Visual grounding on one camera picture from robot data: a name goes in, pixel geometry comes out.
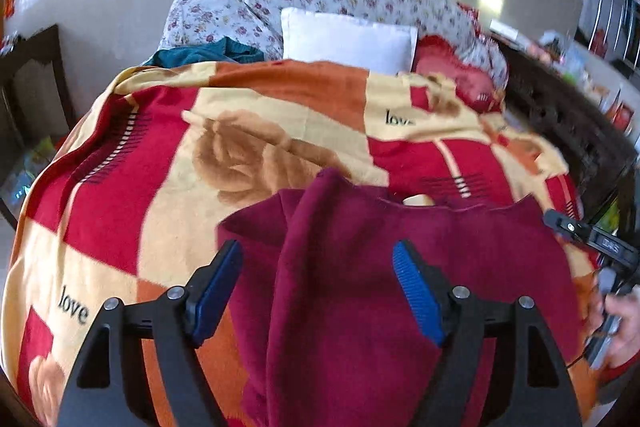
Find printed orange red blanket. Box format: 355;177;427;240
0;59;601;427

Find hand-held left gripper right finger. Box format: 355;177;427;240
391;241;583;427

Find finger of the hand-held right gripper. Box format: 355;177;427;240
544;209;591;242

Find teal cloth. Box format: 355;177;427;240
142;37;265;68

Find white pillow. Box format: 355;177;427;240
280;7;419;75

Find red ruffled pillow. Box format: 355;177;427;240
412;34;506;112

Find person's right hand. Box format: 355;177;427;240
605;289;640;365

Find dark wooden side table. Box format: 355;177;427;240
0;24;76;228

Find dark wooden headboard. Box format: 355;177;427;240
492;37;638;228

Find maroon fleece garment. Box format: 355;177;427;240
216;168;588;427

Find colourful box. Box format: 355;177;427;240
0;137;57;208

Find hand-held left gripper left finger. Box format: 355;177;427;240
59;239;244;427

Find metal rack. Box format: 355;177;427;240
585;0;640;62

